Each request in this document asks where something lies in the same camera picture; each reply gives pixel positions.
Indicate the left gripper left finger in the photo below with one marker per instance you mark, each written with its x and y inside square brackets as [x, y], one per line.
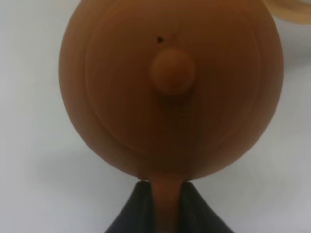
[137, 214]

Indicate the left orange cup saucer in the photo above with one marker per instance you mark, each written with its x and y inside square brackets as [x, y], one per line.
[294, 11]

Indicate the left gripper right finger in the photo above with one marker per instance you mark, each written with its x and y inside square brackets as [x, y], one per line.
[195, 216]

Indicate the brown clay teapot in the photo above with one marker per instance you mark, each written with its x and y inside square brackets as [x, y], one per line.
[170, 91]

